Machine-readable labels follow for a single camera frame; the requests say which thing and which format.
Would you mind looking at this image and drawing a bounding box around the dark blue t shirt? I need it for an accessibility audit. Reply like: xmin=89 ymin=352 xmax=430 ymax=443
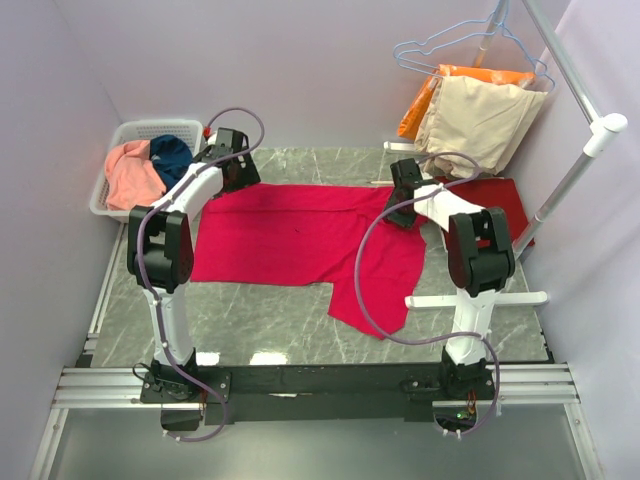
xmin=149 ymin=135 xmax=193 ymax=191

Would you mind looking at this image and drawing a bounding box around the pink red t shirt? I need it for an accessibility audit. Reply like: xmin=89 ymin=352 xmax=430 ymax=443
xmin=191 ymin=184 xmax=426 ymax=337

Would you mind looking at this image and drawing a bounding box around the salmon pink t shirt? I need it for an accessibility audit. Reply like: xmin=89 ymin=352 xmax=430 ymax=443
xmin=104 ymin=140 xmax=167 ymax=211

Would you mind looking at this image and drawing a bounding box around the metal clothes rack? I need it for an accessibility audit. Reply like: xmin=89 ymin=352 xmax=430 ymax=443
xmin=382 ymin=0 xmax=629 ymax=313

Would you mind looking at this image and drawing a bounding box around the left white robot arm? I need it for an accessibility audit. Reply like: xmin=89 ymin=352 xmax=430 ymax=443
xmin=127 ymin=128 xmax=261 ymax=402

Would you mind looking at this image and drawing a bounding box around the black base beam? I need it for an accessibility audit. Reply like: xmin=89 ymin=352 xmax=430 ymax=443
xmin=139 ymin=362 xmax=499 ymax=431

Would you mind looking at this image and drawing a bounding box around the white plastic laundry basket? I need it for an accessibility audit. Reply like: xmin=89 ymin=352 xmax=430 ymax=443
xmin=90 ymin=119 xmax=203 ymax=223

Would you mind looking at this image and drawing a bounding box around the orange hanging garment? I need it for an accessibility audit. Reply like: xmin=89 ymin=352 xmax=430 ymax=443
xmin=397 ymin=63 xmax=537 ymax=142

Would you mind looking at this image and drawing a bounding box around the aluminium rail frame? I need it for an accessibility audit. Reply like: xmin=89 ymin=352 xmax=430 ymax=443
xmin=28 ymin=364 xmax=605 ymax=479

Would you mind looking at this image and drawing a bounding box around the blue wire hanger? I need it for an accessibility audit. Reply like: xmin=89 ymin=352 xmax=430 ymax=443
xmin=393 ymin=1 xmax=556 ymax=92

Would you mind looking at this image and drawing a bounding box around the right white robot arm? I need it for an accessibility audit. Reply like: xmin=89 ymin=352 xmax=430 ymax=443
xmin=386 ymin=158 xmax=515 ymax=399

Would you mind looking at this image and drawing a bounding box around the beige hanging garment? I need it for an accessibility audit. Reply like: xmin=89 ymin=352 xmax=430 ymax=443
xmin=414 ymin=76 xmax=547 ymax=178

